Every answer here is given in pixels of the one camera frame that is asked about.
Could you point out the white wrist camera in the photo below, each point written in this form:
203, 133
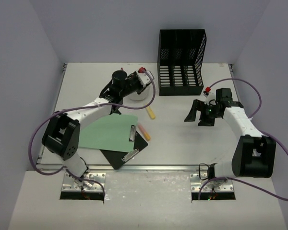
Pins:
145, 77
210, 97

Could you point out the yellow highlighter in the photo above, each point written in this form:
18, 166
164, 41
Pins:
150, 112

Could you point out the black clipboard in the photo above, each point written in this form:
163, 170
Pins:
117, 159

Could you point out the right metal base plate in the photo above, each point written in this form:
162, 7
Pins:
218, 185

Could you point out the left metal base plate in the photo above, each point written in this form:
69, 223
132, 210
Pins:
92, 183

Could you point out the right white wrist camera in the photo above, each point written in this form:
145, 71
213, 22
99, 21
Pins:
210, 97

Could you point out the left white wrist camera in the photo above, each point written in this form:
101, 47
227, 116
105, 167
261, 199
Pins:
145, 77

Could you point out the pale orange highlighter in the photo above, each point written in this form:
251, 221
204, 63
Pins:
144, 132

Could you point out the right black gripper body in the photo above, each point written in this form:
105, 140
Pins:
208, 115

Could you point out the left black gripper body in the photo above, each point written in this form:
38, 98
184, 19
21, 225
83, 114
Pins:
136, 82

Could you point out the green clipboard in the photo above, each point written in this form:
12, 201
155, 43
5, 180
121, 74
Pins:
110, 132

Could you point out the metal base plate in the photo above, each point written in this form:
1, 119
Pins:
218, 185
92, 183

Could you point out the white round desk organizer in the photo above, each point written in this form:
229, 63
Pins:
140, 97

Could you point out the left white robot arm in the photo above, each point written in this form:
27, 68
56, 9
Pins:
63, 130

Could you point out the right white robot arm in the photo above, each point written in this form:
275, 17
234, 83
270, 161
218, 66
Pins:
254, 155

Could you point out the black mesh file organizer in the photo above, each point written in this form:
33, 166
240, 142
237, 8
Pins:
179, 64

